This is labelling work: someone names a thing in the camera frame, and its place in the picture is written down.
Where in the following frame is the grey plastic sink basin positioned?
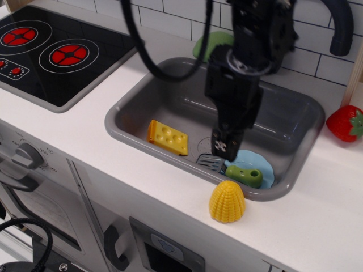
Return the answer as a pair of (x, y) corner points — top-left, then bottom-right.
(105, 66), (325, 201)

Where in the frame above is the yellow toy cheese wedge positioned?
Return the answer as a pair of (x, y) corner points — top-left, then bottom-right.
(146, 120), (188, 156)

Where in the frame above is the grey oven knob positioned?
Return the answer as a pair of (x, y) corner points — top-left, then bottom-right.
(11, 143), (44, 169)

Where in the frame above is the black toy stovetop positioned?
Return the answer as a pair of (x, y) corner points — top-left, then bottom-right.
(1, 6), (136, 113)

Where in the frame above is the red toy strawberry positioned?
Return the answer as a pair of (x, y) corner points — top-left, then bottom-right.
(326, 105), (362, 142)

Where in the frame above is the grey oven door handle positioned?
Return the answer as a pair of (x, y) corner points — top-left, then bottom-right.
(1, 168), (39, 192)

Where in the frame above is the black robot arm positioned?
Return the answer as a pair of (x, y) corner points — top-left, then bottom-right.
(205, 1), (298, 161)

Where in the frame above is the green toy lime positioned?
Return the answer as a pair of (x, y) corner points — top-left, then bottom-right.
(192, 31), (234, 63)

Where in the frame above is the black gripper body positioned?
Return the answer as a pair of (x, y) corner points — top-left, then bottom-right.
(205, 45), (263, 133)

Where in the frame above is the light blue plate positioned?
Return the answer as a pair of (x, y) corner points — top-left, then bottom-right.
(225, 150), (275, 189)

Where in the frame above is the green handled grey spatula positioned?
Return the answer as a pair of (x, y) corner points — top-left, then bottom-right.
(196, 154), (264, 188)

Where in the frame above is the grey toy oven door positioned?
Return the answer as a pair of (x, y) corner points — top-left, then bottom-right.
(1, 182), (87, 255)

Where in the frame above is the black toy faucet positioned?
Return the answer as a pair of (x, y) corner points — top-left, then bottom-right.
(322, 0), (354, 57)

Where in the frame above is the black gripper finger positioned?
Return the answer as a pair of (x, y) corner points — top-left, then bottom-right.
(211, 127), (244, 161)

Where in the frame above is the yellow toy corn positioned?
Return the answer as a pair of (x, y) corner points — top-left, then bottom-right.
(209, 180), (246, 223)

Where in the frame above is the black braided cable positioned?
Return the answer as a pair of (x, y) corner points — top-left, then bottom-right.
(0, 0), (214, 272)

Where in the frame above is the dark grey cabinet handle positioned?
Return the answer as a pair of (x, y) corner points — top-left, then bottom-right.
(103, 225), (129, 271)

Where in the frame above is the grey dishwasher panel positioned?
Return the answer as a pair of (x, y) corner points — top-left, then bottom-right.
(129, 217), (205, 272)

